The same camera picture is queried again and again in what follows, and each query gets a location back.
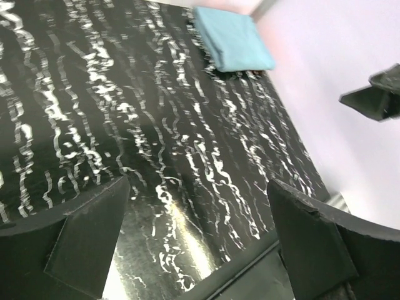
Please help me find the folded light blue t-shirt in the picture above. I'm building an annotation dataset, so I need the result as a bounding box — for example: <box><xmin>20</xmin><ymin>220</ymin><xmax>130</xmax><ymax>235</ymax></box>
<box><xmin>193</xmin><ymin>6</ymin><xmax>275</xmax><ymax>73</ymax></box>

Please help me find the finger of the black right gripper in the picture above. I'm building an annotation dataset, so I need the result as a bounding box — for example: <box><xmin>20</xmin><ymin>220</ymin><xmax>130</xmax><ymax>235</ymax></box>
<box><xmin>339</xmin><ymin>64</ymin><xmax>399</xmax><ymax>121</ymax></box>

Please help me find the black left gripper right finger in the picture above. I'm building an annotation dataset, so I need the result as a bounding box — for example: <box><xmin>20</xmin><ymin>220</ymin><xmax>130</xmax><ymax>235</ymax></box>
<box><xmin>267</xmin><ymin>179</ymin><xmax>399</xmax><ymax>299</ymax></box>

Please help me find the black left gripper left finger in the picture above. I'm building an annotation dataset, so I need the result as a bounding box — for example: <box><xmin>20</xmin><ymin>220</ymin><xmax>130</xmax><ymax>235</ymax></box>
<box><xmin>1</xmin><ymin>177</ymin><xmax>130</xmax><ymax>299</ymax></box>

